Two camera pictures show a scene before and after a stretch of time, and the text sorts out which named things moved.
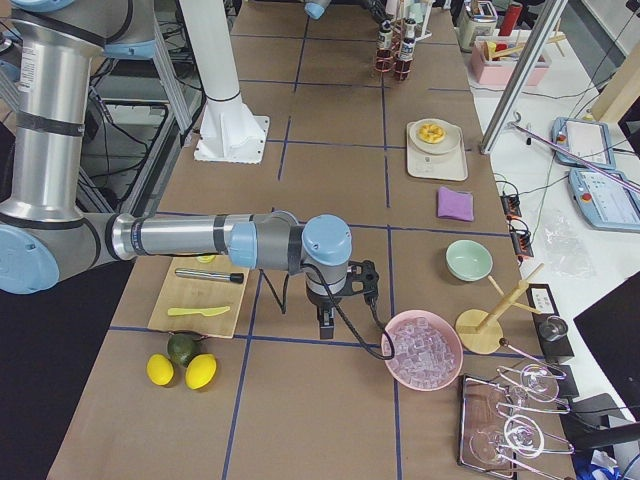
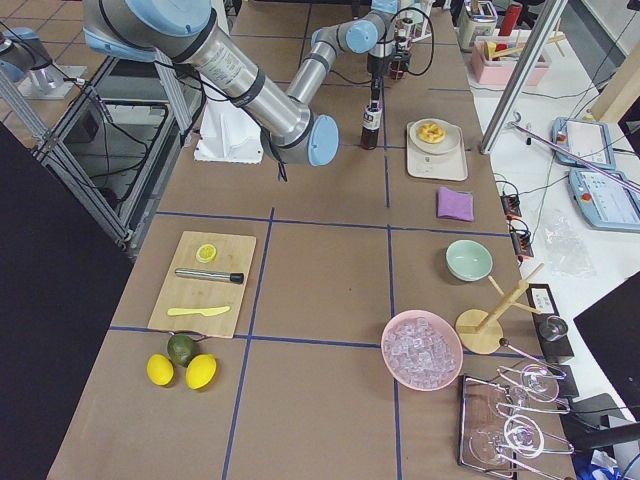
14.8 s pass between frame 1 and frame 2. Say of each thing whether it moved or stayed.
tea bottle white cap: moved
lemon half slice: stayed
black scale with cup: stayed
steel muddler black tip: stayed
